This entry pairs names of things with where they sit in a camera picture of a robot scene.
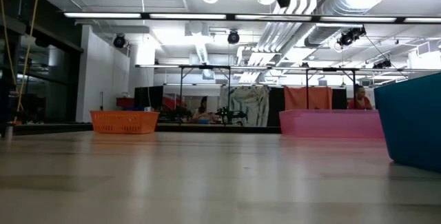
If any orange plastic basket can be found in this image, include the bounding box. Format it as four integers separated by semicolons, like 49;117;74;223
90;110;161;135

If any LED light bar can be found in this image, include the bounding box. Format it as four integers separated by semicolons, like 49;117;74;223
63;11;441;24

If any black ceiling spotlight cluster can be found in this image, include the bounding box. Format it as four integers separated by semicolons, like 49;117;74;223
336;26;367;48

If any orange cloth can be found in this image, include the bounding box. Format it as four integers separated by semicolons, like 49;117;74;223
284;85;334;111

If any white patterned drape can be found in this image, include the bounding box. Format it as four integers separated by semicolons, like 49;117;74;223
220;85;271;128

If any black curtain panel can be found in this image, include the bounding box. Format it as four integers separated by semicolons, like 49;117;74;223
267;86;286;128

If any person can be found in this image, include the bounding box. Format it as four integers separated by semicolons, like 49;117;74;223
347;83;374;110
192;95;218;122

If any pink plastic bin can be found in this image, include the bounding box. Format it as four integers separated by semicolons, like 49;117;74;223
279;109;385;139

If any black monitor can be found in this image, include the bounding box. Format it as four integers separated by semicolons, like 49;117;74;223
134;85;164;111

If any teal plastic bin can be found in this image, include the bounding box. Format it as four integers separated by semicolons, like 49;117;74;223
373;73;441;174

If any red box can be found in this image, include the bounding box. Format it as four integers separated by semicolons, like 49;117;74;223
116;96;136;108

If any silver metal cylinder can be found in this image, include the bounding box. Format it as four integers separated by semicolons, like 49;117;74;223
3;121;14;141

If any black metal stand frame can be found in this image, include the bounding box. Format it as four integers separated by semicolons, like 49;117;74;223
305;67;358;111
178;64;232;125

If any yellow cable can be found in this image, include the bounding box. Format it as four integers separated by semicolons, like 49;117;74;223
0;0;41;114

